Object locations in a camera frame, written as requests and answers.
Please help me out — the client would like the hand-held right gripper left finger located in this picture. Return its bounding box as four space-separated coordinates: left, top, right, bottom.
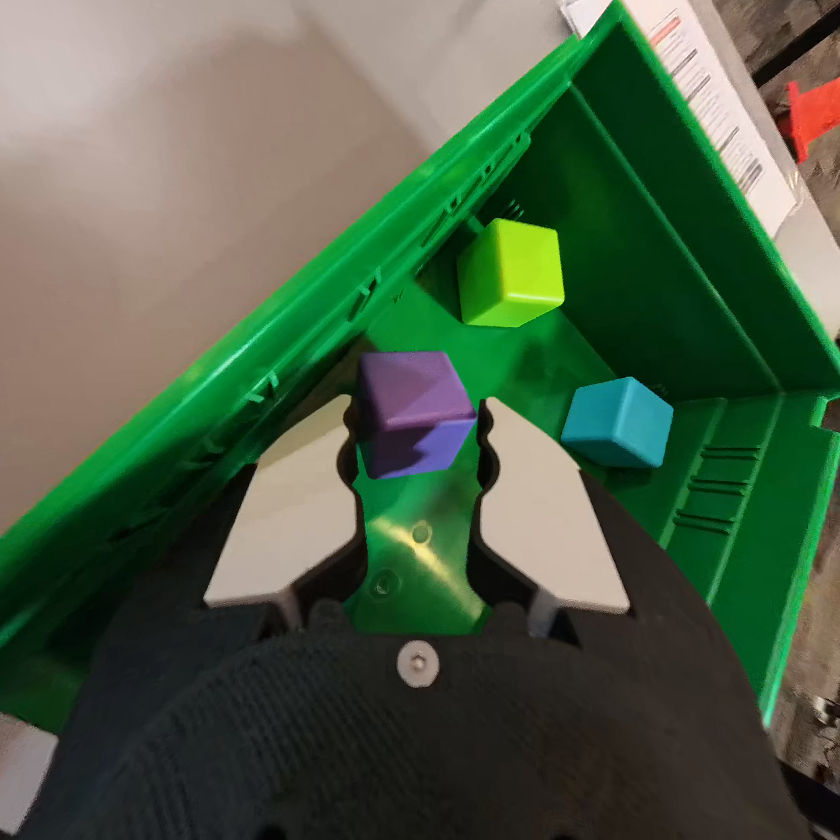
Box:
203 394 366 627

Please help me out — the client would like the lime green magnetic cube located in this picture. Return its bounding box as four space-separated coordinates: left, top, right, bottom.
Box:
457 218 565 327

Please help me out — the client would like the teal magnetic cube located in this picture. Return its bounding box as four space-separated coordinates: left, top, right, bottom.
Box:
560 377 675 469

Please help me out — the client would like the orange traffic cone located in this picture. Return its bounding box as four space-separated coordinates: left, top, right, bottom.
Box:
784 79 840 164

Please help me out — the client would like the printed paper sheet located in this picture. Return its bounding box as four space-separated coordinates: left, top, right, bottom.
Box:
558 0 802 240

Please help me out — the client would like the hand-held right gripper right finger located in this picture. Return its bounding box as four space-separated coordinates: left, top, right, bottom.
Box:
468 395 632 639

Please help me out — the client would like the green plastic bin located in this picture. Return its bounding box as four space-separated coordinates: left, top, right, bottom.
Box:
0 0 840 735

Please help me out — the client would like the purple magnetic cube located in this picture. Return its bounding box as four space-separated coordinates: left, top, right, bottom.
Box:
356 351 478 480

